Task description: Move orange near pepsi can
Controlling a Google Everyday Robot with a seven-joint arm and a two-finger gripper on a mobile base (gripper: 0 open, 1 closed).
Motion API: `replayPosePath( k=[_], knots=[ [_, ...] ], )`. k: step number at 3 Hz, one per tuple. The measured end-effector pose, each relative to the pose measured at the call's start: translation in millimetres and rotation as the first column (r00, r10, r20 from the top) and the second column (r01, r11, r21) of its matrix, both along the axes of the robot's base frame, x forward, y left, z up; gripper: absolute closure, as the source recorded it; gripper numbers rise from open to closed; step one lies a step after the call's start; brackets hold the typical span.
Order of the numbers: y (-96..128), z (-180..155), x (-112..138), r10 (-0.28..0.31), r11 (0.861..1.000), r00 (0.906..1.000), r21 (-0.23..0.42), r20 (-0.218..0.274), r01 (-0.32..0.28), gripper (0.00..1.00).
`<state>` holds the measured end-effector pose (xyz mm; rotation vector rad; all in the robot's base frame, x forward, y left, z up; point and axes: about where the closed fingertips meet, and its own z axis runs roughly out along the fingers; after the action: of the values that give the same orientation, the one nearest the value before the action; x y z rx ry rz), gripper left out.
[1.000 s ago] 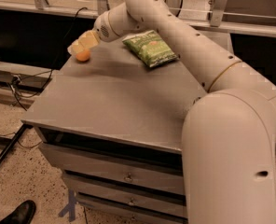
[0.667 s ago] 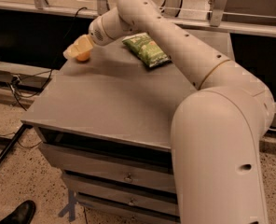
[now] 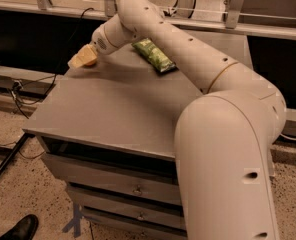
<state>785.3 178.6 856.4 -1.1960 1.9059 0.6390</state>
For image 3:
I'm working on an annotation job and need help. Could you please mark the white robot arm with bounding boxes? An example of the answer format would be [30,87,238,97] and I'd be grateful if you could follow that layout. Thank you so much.
[68,0,286,240]

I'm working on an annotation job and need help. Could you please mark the middle drawer with knob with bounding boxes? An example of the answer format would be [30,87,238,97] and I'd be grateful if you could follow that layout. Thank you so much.
[66,185,187,231]

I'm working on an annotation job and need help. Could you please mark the green chip bag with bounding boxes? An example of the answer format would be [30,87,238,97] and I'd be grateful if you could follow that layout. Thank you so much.
[132,38,176,73]

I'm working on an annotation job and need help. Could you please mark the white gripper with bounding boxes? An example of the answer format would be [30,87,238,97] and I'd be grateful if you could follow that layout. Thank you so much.
[68,25,117,68]

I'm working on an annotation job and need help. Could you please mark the black cable bundle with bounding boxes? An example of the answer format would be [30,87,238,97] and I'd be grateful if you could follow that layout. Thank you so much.
[6,7,95,120]

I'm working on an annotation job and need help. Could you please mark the black shoe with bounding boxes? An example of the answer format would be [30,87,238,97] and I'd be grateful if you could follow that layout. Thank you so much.
[0,214,39,240]

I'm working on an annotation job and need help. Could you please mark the grey drawer cabinet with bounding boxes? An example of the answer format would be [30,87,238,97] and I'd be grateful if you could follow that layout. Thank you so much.
[22,22,276,240]

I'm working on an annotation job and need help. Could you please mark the black metal stand leg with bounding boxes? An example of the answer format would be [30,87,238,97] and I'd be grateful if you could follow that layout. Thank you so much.
[0,133,32,177]

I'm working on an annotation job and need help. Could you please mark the top drawer with knob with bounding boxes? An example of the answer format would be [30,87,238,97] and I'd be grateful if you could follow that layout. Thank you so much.
[42,153,181,205]

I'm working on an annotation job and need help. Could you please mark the orange fruit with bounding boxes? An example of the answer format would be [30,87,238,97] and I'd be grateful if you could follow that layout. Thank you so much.
[84,57,97,66]

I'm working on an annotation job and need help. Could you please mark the drawer with knob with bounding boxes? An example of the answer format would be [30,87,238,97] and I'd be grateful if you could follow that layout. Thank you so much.
[42,153,181,205]
[81,206,188,240]
[66,185,187,231]

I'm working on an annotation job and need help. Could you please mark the bottom drawer with knob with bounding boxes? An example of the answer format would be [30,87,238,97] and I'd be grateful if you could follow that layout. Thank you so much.
[81,206,188,240]

